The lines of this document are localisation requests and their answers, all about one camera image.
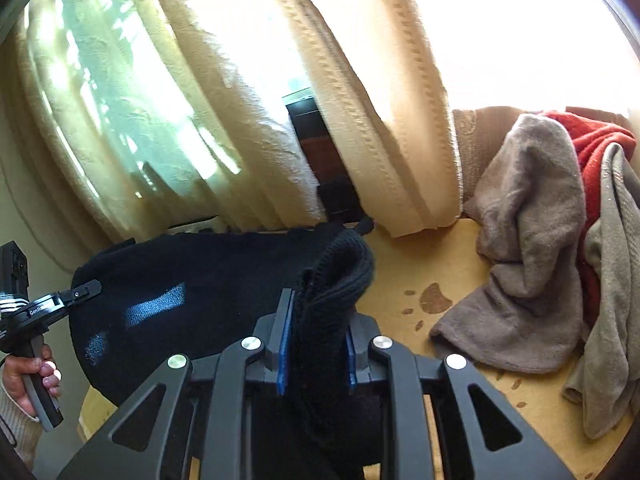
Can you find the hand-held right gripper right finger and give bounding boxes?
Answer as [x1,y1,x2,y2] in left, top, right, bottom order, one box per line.
[345,312,576,480]

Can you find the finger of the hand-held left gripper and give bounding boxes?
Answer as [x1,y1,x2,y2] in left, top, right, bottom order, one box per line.
[57,280,103,310]

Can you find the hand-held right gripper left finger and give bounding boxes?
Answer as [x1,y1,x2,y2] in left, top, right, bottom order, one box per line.
[55,289,294,480]

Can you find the black knit sweater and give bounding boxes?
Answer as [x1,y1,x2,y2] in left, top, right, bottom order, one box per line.
[69,225,376,480]

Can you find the person's left forearm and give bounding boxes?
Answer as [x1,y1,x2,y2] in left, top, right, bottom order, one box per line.
[0,385,42,467]

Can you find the person's left hand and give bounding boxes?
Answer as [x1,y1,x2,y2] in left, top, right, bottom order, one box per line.
[0,344,63,417]

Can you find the white power strip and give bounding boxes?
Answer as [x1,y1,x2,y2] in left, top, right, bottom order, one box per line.
[167,219,221,234]

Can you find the beige paw print blanket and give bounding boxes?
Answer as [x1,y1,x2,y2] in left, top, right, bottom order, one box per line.
[77,217,636,480]

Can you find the grey-brown fleece cloth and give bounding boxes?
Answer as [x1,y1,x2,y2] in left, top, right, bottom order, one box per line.
[430,112,591,376]

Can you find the cream embossed curtain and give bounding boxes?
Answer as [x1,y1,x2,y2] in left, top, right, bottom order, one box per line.
[15,0,331,241]

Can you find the cream sofa cushions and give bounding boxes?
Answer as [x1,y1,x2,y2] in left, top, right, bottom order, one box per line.
[280,0,463,238]

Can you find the olive grey garment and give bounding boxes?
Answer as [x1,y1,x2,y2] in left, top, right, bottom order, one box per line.
[562,142,640,441]

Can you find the red knit garment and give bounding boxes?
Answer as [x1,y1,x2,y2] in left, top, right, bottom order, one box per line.
[542,110,640,331]

